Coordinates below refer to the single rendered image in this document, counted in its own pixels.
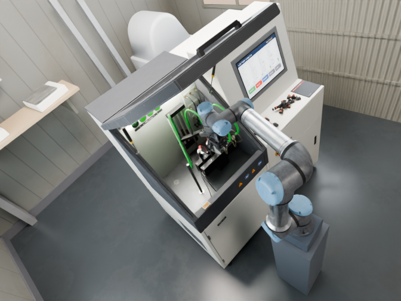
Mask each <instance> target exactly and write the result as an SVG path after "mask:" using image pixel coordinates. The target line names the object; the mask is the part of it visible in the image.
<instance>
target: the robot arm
mask: <svg viewBox="0 0 401 301"><path fill-rule="evenodd" d="M197 110H198V115H199V117H200V120H201V121H202V125H203V127H204V130H202V131H201V132H200V133H199V135H200V136H201V137H206V136H208V139H207V141H208V143H207V144H208V147H209V149H210V150H212V151H214V152H215V153H217V154H221V149H222V150H226V148H225V147H224V145H225V144H226V143H228V141H227V138H226V135H227V134H228V133H229V131H230V130H231V129H232V125H233V124H234V123H235V122H237V121H238V120H240V121H241V122H243V123H244V124H245V125H246V126H247V127H248V128H249V129H251V130H252V131H253V132H254V133H255V134H256V135H257V136H258V137H260V138H261V139H262V140H263V141H265V142H266V143H267V144H268V145H269V146H270V147H271V148H272V149H274V150H275V151H276V152H277V153H278V154H279V155H280V159H281V161H280V162H278V163H277V164H276V165H274V166H273V167H272V168H271V169H269V170H267V171H266V172H264V173H263V174H262V175H261V176H260V177H259V178H258V179H257V180H256V182H255V186H256V189H257V191H258V193H259V195H260V197H261V198H262V199H263V200H264V201H265V202H266V203H267V204H268V208H269V212H268V214H267V216H266V220H265V221H263V223H262V224H261V225H262V227H263V228H264V230H265V231H266V232H267V233H268V234H269V236H270V237H271V238H272V239H273V240H274V241H275V242H279V241H281V240H283V239H284V237H286V236H287V235H288V234H290V233H291V234H293V235H295V236H297V237H306V236H307V235H310V234H311V233H312V232H313V230H314V218H313V217H312V211H313V207H312V204H311V201H310V200H309V199H308V198H307V197H306V196H303V195H294V191H295V190H296V189H298V188H299V187H300V186H302V185H303V184H304V183H305V182H307V181H308V180H309V178H310V177H311V175H312V172H313V161H312V159H311V156H310V154H309V152H308V150H307V149H306V148H305V147H304V146H303V145H302V144H301V143H300V142H298V141H297V140H294V141H293V140H291V139H290V138H289V137H288V136H286V135H285V134H283V132H281V131H280V130H279V129H277V128H276V127H275V126H274V125H272V124H271V123H270V122H268V121H267V120H266V119H265V118H263V117H262V116H261V115H260V114H258V113H257V112H256V111H255V110H254V105H253V103H252V102H251V101H250V99H248V98H244V99H242V100H240V101H238V102H237V103H235V104H234V105H232V106H231V107H229V108H228V109H226V110H224V111H223V112H222V113H220V114H219V113H217V112H216V111H215V110H214V109H213V106H212V104H211V103H210V102H202V103H201V104H199V105H198V108H197Z"/></svg>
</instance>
